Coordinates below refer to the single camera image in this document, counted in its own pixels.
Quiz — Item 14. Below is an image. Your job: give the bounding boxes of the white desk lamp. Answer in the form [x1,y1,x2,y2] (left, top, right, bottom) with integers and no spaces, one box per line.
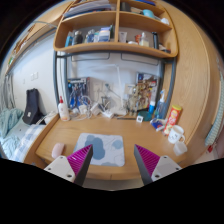
[76,62,134,116]

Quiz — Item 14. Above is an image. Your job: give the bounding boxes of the metal bed rail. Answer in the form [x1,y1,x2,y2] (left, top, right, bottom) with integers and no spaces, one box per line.
[0,74,16,111]

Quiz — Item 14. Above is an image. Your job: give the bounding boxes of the black bag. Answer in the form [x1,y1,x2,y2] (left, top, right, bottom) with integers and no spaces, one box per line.
[22,88,44,126]

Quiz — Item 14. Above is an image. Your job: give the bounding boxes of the teal dish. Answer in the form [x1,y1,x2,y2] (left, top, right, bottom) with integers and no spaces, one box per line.
[138,110,154,122]

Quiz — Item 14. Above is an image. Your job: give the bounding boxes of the white power strip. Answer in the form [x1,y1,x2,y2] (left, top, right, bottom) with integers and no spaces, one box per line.
[99,109,115,120]

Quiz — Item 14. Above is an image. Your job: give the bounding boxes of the white lotion bottle red pump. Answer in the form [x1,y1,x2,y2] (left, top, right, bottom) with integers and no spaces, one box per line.
[57,95,71,122]

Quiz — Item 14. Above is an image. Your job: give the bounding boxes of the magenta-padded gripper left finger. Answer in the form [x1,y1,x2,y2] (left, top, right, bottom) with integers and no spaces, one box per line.
[43,143,94,187]

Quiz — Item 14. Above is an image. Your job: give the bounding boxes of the metal cup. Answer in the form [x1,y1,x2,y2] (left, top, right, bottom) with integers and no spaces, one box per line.
[100,95,109,107]

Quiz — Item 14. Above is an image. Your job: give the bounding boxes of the wooden shelf unit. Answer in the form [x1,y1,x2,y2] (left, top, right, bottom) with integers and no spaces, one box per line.
[53,0,179,59]

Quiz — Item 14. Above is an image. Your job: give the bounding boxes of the blue model kit box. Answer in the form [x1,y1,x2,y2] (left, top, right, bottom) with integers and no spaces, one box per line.
[67,77,91,109]

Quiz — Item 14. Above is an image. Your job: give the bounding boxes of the teal blanket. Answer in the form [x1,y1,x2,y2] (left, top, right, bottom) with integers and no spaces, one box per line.
[0,108,24,139]

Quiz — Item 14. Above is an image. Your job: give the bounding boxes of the pink computer mouse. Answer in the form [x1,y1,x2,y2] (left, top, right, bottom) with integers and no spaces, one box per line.
[51,142,66,160]

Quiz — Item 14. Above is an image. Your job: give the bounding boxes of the white cable tangle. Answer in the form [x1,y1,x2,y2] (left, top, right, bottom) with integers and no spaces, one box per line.
[68,96,93,122]

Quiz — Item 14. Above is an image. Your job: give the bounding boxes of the colourful printed box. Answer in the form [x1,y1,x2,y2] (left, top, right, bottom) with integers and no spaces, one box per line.
[135,72,159,111]

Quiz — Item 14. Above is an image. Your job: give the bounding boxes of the white charger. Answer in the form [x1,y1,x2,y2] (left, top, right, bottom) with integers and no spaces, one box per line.
[89,102,101,116]
[78,104,88,115]

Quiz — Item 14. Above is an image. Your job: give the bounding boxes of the grey mouse pad blue blots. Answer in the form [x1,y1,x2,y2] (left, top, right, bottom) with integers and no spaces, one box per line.
[73,132,126,168]

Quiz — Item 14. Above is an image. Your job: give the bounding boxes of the red snack canister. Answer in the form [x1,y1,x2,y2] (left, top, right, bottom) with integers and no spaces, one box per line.
[163,104,183,136]

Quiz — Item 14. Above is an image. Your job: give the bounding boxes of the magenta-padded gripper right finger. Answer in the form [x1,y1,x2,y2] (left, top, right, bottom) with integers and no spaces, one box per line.
[133,143,183,186]

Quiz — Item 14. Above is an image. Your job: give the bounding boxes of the blue packet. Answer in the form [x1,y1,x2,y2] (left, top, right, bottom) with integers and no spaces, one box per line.
[149,118,166,132]

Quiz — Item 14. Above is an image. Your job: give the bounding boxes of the clear plastic cup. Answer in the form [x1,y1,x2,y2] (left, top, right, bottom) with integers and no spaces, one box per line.
[172,141,189,157]

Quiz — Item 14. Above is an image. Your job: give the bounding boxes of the white mug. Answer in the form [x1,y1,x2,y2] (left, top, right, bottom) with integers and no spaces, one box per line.
[167,124,186,145]

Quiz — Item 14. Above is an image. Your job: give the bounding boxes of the checkered bedding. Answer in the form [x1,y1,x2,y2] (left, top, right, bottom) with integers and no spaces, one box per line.
[0,123,46,164]

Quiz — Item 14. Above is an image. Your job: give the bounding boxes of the small white carton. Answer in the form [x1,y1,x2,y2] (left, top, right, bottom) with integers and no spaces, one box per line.
[124,83,136,96]

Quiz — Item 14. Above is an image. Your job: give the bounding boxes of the blue spray bottle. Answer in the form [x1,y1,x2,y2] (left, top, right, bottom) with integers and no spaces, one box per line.
[155,89,168,119]

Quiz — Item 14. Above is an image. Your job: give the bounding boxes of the grey metal desk frame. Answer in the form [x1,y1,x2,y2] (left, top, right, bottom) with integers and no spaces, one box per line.
[52,49,178,119]

